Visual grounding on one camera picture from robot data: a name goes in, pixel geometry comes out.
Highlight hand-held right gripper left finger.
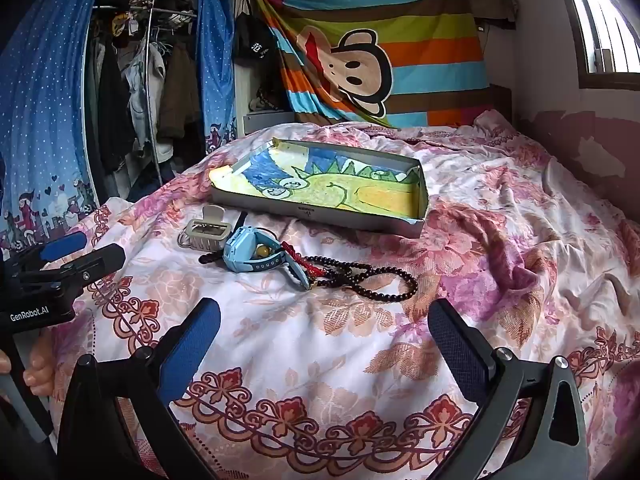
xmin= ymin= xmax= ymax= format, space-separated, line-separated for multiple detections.
xmin=55 ymin=297 xmax=223 ymax=480

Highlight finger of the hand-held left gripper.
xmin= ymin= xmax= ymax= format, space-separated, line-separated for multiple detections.
xmin=10 ymin=231 xmax=88 ymax=273
xmin=25 ymin=243 xmax=127 ymax=302

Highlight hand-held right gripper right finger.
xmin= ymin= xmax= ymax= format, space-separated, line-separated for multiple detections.
xmin=427 ymin=299 xmax=591 ymax=480

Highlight black textured strap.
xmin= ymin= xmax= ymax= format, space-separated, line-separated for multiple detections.
xmin=199 ymin=211 xmax=248 ymax=266

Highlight blue wrist watch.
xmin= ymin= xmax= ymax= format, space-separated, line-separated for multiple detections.
xmin=222 ymin=225 xmax=313 ymax=291

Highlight beige hair claw clip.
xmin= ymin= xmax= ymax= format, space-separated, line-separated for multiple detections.
xmin=181 ymin=204 xmax=232 ymax=252

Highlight black bead necklace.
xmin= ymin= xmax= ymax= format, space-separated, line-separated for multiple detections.
xmin=300 ymin=255 xmax=419 ymax=301

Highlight grey shallow cardboard box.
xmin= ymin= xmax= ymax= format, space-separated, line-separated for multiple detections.
xmin=207 ymin=137 xmax=431 ymax=237

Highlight person's left hand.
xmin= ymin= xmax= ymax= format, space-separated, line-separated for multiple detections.
xmin=22 ymin=332 xmax=56 ymax=397

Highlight pink floral bedsheet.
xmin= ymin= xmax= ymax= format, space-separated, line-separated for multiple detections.
xmin=47 ymin=110 xmax=640 ymax=480

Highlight wide blue dotted curtain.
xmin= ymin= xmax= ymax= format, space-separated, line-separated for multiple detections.
xmin=0 ymin=0 xmax=108 ymax=261

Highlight black hanging garment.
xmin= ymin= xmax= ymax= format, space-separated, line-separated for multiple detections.
xmin=95 ymin=40 xmax=136 ymax=173

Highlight pale denim hanging garment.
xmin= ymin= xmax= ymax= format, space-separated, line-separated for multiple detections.
xmin=122 ymin=42 xmax=168 ymax=161

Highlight brown hanging garment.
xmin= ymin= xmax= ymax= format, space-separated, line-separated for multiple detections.
xmin=157 ymin=45 xmax=203 ymax=146

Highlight crayon dinosaur drawing paper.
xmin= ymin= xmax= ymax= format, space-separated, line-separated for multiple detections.
xmin=209 ymin=142 xmax=420 ymax=221

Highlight narrow blue dotted curtain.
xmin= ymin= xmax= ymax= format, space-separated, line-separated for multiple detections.
xmin=197 ymin=0 xmax=238 ymax=156

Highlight dark wooden headboard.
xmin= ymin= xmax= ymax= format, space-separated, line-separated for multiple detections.
xmin=487 ymin=84 xmax=513 ymax=122

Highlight striped monkey print blanket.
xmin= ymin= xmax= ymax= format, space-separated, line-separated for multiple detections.
xmin=255 ymin=0 xmax=493 ymax=128

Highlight barred window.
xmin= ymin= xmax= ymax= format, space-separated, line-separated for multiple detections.
xmin=550 ymin=0 xmax=640 ymax=88

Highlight red string bracelet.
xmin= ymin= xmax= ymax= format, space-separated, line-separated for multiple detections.
xmin=280 ymin=241 xmax=331 ymax=278

